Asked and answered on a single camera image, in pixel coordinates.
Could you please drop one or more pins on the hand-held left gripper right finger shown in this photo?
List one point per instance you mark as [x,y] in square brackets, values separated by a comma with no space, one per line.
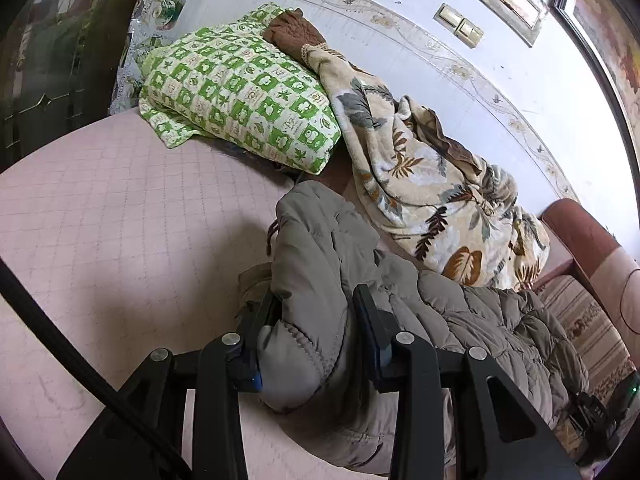
[375,345]

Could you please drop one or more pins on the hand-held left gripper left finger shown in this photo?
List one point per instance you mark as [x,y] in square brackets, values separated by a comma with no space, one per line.
[252,381]

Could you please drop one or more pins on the grey-brown quilted hooded jacket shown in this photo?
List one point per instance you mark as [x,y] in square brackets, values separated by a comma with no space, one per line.
[330,260]

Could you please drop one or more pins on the striped floral sofa cushion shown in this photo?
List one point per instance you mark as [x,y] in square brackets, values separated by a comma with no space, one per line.
[585,325]

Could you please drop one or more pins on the leaf print fleece blanket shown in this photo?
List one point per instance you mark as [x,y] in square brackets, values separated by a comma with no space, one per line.
[425,185]

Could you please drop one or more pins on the pink quilted bed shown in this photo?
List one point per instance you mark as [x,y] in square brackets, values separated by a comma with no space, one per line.
[125,220]

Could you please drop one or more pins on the green checkered pillow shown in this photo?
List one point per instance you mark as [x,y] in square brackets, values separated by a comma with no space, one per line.
[235,90]

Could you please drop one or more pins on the brown knitted cloth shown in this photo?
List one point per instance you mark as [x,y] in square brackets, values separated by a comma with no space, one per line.
[295,32]

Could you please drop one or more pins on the printed plastic bag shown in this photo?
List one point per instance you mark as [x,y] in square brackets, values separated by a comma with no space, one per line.
[145,25]

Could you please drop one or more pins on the wooden door with stained glass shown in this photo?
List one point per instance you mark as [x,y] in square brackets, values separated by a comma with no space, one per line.
[55,60]

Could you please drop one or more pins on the beige wall light switch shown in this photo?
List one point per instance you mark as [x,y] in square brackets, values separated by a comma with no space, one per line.
[471,33]
[448,16]

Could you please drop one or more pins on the dark framed wall picture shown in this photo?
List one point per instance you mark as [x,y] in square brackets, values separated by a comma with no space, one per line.
[610,45]

